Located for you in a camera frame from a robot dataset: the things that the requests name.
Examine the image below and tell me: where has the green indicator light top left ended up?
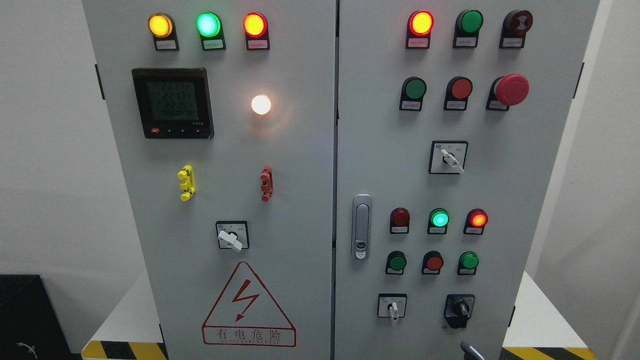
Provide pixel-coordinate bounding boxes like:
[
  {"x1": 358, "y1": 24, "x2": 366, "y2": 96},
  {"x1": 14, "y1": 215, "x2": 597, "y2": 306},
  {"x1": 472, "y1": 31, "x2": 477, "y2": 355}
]
[{"x1": 196, "y1": 11, "x2": 226, "y2": 51}]

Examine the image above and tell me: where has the white selector switch upper right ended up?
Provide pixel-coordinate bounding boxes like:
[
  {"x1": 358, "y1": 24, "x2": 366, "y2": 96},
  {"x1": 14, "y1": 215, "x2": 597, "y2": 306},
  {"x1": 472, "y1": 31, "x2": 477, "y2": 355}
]
[{"x1": 429, "y1": 140, "x2": 469, "y2": 174}]

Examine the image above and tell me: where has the white selector switch lower right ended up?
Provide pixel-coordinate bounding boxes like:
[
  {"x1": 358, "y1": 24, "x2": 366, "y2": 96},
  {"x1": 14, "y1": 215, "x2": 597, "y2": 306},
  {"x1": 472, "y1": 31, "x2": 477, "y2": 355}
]
[{"x1": 377, "y1": 292, "x2": 408, "y2": 327}]

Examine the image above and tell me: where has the white selector switch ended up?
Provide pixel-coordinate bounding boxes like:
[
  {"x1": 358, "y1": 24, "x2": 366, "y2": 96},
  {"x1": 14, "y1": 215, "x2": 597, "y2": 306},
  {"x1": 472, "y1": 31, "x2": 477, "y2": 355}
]
[
  {"x1": 429, "y1": 140, "x2": 469, "y2": 174},
  {"x1": 377, "y1": 292, "x2": 408, "y2": 327}
]

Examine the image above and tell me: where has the black digital power meter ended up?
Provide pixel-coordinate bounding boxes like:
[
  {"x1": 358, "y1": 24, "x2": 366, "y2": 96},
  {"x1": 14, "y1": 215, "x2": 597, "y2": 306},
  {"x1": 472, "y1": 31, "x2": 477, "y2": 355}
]
[{"x1": 131, "y1": 67, "x2": 215, "y2": 139}]

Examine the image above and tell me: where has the grey left cabinet door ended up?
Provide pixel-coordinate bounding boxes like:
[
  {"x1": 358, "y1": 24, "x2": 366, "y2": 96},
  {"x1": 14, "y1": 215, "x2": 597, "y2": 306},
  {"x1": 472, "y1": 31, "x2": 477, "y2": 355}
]
[{"x1": 83, "y1": 0, "x2": 337, "y2": 360}]

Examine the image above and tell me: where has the green push button lower row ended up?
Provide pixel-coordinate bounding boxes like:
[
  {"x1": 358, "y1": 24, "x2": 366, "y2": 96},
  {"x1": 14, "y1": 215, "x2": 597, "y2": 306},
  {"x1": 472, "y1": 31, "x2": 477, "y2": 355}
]
[{"x1": 385, "y1": 250, "x2": 407, "y2": 275}]

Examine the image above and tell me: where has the white platform with hazard stripes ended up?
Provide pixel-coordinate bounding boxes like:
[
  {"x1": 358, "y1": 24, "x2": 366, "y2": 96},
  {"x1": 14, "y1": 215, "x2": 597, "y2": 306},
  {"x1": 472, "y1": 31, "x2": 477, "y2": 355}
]
[{"x1": 80, "y1": 272, "x2": 596, "y2": 360}]

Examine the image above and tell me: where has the grey cabinet door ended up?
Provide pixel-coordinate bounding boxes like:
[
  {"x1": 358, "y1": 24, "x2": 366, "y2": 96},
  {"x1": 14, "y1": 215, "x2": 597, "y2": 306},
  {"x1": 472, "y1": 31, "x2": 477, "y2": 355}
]
[
  {"x1": 83, "y1": 0, "x2": 337, "y2": 360},
  {"x1": 334, "y1": 0, "x2": 600, "y2": 360}
]

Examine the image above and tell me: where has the red push button second row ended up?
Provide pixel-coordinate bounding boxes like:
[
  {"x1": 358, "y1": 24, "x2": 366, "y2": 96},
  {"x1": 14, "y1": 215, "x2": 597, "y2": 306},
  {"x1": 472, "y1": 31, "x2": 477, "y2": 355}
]
[{"x1": 443, "y1": 76, "x2": 473, "y2": 111}]

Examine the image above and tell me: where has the yellow terminal connector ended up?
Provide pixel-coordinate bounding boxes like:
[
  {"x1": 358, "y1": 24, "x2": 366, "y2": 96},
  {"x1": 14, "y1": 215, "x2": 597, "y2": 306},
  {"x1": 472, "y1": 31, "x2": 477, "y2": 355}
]
[{"x1": 177, "y1": 164, "x2": 195, "y2": 202}]

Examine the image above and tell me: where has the black rotary knob switch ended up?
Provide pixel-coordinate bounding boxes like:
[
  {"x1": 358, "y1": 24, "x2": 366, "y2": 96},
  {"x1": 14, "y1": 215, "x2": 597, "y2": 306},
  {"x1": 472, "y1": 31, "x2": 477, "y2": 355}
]
[{"x1": 443, "y1": 294, "x2": 476, "y2": 330}]

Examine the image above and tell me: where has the red push button lower row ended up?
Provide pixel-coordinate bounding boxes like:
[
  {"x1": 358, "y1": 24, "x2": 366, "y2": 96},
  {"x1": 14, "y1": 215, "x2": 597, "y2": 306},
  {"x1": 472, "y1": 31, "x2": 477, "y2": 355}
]
[{"x1": 422, "y1": 250, "x2": 444, "y2": 275}]

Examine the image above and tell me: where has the orange-red indicator light left door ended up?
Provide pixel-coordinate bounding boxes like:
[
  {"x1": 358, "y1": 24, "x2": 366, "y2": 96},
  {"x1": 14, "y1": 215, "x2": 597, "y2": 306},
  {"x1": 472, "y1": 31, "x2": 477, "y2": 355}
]
[{"x1": 242, "y1": 11, "x2": 270, "y2": 51}]

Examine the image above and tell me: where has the grey right cabinet door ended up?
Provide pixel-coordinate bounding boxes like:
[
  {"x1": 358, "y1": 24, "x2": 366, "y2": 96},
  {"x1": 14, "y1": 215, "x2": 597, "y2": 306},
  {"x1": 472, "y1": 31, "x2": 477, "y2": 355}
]
[{"x1": 334, "y1": 0, "x2": 600, "y2": 360}]

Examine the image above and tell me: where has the yellow indicator light top left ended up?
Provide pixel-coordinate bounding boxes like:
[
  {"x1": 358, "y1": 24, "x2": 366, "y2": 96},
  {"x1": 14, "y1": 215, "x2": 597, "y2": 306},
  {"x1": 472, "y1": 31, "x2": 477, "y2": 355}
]
[{"x1": 147, "y1": 13, "x2": 179, "y2": 51}]

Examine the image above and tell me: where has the red lit indicator right door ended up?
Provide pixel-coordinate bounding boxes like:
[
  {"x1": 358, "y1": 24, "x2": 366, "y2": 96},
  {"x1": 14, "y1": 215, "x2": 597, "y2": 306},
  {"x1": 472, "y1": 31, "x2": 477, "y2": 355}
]
[{"x1": 405, "y1": 9, "x2": 434, "y2": 50}]

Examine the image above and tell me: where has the green push button top row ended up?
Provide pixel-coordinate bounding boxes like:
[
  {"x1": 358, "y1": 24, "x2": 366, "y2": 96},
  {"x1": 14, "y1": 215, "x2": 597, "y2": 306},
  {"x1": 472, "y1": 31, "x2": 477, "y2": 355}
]
[{"x1": 452, "y1": 9, "x2": 483, "y2": 49}]

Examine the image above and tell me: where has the red indicator light right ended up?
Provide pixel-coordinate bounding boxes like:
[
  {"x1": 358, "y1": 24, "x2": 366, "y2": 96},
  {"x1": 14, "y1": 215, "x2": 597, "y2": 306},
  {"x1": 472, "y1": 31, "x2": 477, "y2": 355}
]
[{"x1": 462, "y1": 208, "x2": 489, "y2": 235}]

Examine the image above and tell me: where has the dark red indicator light left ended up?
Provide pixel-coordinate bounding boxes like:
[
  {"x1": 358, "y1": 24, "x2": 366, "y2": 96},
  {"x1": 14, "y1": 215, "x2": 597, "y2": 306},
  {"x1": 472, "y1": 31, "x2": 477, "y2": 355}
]
[{"x1": 389, "y1": 207, "x2": 410, "y2": 234}]

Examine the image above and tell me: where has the green illuminated button lower right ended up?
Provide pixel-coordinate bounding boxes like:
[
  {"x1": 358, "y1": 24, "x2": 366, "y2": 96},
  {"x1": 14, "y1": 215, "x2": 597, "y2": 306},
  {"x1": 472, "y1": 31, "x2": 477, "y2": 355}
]
[{"x1": 456, "y1": 251, "x2": 480, "y2": 276}]

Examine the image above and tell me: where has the white glowing lamp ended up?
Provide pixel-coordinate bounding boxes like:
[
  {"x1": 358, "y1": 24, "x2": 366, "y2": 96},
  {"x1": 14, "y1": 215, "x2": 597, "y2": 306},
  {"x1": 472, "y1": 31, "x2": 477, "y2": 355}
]
[{"x1": 250, "y1": 95, "x2": 272, "y2": 116}]

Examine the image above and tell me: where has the black box at lower left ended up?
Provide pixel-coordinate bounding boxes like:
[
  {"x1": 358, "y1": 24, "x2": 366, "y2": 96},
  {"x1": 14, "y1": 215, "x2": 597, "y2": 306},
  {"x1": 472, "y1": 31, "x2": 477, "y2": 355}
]
[{"x1": 0, "y1": 275, "x2": 73, "y2": 360}]

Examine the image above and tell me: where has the dark red buzzer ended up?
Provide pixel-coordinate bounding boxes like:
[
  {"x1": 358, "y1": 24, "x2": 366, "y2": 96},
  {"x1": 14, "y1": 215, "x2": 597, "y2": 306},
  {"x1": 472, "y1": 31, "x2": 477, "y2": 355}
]
[{"x1": 499, "y1": 9, "x2": 533, "y2": 49}]

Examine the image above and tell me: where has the red terminal connector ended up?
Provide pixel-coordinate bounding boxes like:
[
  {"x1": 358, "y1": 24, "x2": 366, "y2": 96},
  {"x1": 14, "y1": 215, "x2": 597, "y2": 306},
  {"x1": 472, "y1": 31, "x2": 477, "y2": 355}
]
[{"x1": 260, "y1": 165, "x2": 274, "y2": 202}]

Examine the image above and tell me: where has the red electrical hazard warning sticker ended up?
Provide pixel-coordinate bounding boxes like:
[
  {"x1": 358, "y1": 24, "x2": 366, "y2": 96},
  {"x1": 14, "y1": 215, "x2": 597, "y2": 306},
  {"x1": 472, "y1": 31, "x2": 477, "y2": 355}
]
[{"x1": 201, "y1": 260, "x2": 297, "y2": 347}]

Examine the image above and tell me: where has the green lit indicator light middle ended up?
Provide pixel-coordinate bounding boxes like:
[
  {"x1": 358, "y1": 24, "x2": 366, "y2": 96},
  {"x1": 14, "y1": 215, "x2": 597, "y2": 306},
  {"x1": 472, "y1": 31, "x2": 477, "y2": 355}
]
[{"x1": 427, "y1": 208, "x2": 450, "y2": 235}]

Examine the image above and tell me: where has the red emergency stop mushroom button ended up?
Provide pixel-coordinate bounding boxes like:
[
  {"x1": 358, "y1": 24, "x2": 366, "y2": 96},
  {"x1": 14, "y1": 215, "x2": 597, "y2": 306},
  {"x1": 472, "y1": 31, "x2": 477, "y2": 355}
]
[{"x1": 486, "y1": 73, "x2": 530, "y2": 112}]

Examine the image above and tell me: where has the green push button second row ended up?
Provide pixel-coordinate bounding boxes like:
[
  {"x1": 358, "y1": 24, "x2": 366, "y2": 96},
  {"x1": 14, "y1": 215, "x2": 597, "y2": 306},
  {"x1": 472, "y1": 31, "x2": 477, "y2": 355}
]
[{"x1": 398, "y1": 76, "x2": 427, "y2": 112}]

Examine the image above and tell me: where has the white selector switch left door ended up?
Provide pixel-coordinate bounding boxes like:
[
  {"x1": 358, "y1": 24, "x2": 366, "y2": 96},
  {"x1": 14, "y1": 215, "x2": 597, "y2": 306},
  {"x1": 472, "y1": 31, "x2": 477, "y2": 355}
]
[{"x1": 215, "y1": 220, "x2": 250, "y2": 253}]

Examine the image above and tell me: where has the silver door lock handle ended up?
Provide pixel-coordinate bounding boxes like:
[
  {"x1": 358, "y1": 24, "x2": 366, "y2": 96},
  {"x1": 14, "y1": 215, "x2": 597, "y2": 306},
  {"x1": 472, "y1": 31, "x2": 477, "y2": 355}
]
[{"x1": 350, "y1": 194, "x2": 373, "y2": 260}]

